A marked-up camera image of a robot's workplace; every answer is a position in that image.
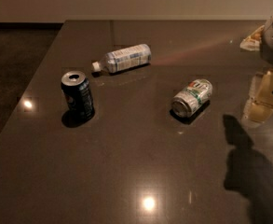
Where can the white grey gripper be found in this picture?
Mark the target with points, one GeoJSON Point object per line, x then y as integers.
{"type": "Point", "coordinates": [259, 103]}

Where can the clear plastic water bottle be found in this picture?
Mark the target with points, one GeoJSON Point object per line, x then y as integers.
{"type": "Point", "coordinates": [123, 59]}

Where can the dark blue pepsi can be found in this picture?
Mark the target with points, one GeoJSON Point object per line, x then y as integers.
{"type": "Point", "coordinates": [77, 93]}

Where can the silver green 7up can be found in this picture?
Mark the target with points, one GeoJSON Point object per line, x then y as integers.
{"type": "Point", "coordinates": [191, 98]}

